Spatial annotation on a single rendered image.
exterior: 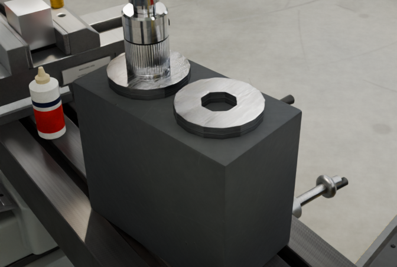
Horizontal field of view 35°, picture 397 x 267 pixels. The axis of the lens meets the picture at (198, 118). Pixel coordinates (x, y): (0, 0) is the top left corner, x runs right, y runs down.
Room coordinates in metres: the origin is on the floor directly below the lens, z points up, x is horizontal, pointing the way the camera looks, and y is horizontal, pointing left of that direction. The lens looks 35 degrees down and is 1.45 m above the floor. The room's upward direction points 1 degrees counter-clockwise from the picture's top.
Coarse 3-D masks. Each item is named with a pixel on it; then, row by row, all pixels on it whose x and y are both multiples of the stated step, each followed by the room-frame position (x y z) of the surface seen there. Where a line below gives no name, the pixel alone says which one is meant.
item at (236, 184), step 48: (96, 96) 0.55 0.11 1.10; (144, 96) 0.53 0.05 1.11; (192, 96) 0.52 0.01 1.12; (240, 96) 0.52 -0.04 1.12; (96, 144) 0.55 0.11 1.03; (144, 144) 0.50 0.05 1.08; (192, 144) 0.46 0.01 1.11; (240, 144) 0.46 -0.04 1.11; (288, 144) 0.50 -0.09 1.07; (96, 192) 0.56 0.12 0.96; (144, 192) 0.50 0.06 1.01; (192, 192) 0.45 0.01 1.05; (240, 192) 0.44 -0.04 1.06; (288, 192) 0.50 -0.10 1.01; (144, 240) 0.51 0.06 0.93; (192, 240) 0.46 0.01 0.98; (240, 240) 0.44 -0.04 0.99; (288, 240) 0.51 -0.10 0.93
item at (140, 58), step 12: (132, 36) 0.56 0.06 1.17; (144, 36) 0.56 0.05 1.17; (156, 36) 0.56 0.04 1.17; (168, 36) 0.58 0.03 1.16; (132, 48) 0.56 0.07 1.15; (144, 48) 0.56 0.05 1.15; (156, 48) 0.56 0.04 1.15; (168, 48) 0.57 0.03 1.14; (132, 60) 0.56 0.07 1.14; (144, 60) 0.56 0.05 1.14; (156, 60) 0.56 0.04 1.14; (168, 60) 0.57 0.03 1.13; (132, 72) 0.56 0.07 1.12; (144, 72) 0.56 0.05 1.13; (156, 72) 0.56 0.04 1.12
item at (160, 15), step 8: (128, 8) 0.58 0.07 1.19; (160, 8) 0.58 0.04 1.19; (128, 16) 0.56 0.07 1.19; (136, 16) 0.56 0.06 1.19; (144, 16) 0.56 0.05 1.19; (152, 16) 0.56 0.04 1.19; (160, 16) 0.56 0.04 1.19; (128, 24) 0.56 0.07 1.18; (136, 24) 0.56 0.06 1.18; (144, 24) 0.56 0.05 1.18; (152, 24) 0.56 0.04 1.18; (160, 24) 0.56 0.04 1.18
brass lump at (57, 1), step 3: (51, 0) 0.93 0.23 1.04; (54, 0) 0.93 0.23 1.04; (57, 0) 0.93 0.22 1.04; (60, 0) 0.93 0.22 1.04; (63, 0) 0.94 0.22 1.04; (51, 3) 0.93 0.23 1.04; (54, 3) 0.93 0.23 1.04; (57, 3) 0.93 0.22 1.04; (60, 3) 0.93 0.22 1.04; (63, 3) 0.94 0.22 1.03; (51, 6) 0.93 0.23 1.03; (54, 6) 0.93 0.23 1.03; (57, 6) 0.93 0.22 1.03; (60, 6) 0.93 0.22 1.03
